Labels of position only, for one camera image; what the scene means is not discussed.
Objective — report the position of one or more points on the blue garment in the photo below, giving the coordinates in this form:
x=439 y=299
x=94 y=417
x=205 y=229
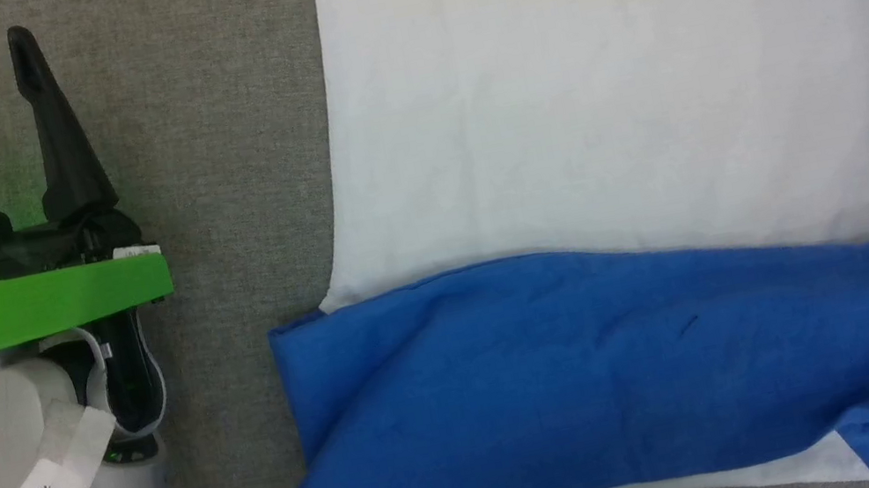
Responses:
x=599 y=367

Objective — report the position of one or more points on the white cloth sheet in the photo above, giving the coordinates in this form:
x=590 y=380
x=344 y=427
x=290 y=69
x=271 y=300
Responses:
x=618 y=68

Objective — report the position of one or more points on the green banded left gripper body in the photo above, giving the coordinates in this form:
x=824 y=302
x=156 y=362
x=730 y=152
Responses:
x=51 y=298

